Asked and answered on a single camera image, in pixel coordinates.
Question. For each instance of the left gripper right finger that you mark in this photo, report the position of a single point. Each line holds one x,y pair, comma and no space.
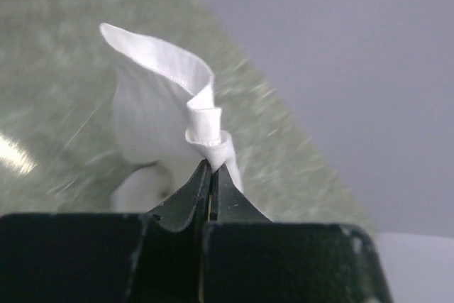
249,258

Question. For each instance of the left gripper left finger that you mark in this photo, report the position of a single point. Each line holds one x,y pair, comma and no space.
127,257

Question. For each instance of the white t shirt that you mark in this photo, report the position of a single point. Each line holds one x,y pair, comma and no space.
164,118

